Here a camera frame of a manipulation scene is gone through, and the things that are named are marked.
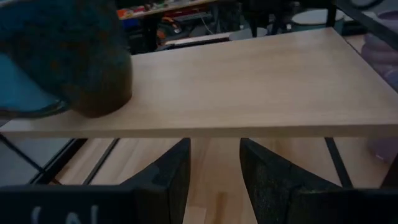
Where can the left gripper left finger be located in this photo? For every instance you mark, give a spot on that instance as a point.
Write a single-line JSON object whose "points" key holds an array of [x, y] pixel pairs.
{"points": [[168, 186]]}

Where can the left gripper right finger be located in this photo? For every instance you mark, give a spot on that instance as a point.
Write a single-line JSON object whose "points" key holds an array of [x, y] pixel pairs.
{"points": [[267, 186]]}

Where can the smooth purple mug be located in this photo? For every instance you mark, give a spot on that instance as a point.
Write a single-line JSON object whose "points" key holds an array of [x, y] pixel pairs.
{"points": [[382, 149]]}

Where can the dark green brown mug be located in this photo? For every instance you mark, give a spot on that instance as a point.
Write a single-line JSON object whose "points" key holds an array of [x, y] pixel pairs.
{"points": [[71, 46]]}

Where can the ribbed lilac mug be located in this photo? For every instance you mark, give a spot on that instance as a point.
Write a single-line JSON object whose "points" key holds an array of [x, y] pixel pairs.
{"points": [[381, 59]]}

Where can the grey-green mug white inside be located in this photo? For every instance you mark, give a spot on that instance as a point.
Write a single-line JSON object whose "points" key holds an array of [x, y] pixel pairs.
{"points": [[314, 18]]}

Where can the cluttered workbench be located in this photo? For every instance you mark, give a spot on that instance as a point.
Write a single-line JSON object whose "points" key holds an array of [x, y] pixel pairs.
{"points": [[161, 7]]}

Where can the wooden shelf black metal frame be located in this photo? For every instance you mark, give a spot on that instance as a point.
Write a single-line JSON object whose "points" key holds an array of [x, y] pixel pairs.
{"points": [[233, 87]]}

